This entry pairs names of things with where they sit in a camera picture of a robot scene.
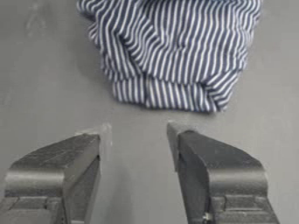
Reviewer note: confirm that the navy white striped t-shirt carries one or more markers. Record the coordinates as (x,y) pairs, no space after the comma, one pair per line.
(175,52)

